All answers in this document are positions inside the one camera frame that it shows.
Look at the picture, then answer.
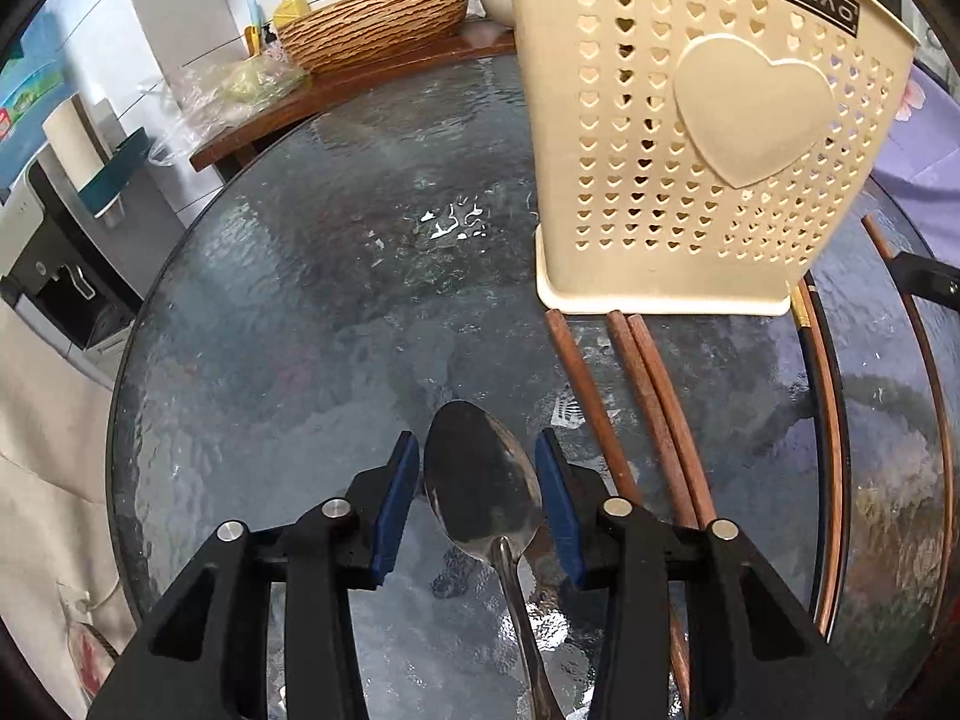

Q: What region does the thin brown chopstick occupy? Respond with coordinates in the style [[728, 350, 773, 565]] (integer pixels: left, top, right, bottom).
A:
[[859, 213, 955, 620]]

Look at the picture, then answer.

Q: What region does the brown wooden chopstick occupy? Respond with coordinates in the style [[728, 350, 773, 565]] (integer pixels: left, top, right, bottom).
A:
[[607, 312, 698, 528], [545, 309, 643, 505], [628, 314, 716, 528]]

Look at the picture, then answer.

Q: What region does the reddish brown chopstick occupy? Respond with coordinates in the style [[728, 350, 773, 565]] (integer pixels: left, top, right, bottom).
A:
[[796, 280, 847, 639]]

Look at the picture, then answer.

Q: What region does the metal spoon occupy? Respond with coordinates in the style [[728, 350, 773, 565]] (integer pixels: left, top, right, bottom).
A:
[[423, 401, 563, 718]]

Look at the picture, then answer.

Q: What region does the purple floral cloth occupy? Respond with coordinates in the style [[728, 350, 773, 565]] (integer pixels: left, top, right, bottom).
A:
[[874, 67, 960, 266]]

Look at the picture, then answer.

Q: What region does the beige heart utensil holder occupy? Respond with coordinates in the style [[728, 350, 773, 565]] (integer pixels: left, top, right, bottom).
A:
[[512, 0, 916, 316]]

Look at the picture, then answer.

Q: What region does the water dispenser machine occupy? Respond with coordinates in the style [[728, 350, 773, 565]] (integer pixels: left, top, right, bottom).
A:
[[2, 149, 142, 390]]

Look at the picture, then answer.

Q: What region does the wooden side table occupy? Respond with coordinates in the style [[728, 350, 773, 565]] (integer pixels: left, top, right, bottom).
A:
[[189, 20, 516, 181]]

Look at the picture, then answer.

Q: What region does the woven wicker basket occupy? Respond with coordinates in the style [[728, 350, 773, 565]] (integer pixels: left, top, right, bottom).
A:
[[277, 0, 469, 73]]

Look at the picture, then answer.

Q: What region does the clear plastic bag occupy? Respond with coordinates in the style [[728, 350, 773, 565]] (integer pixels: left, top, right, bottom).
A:
[[148, 49, 308, 167]]

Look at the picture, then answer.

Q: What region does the yellow soap dispenser bottle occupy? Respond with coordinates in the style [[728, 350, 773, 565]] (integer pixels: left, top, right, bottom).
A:
[[272, 0, 311, 29]]

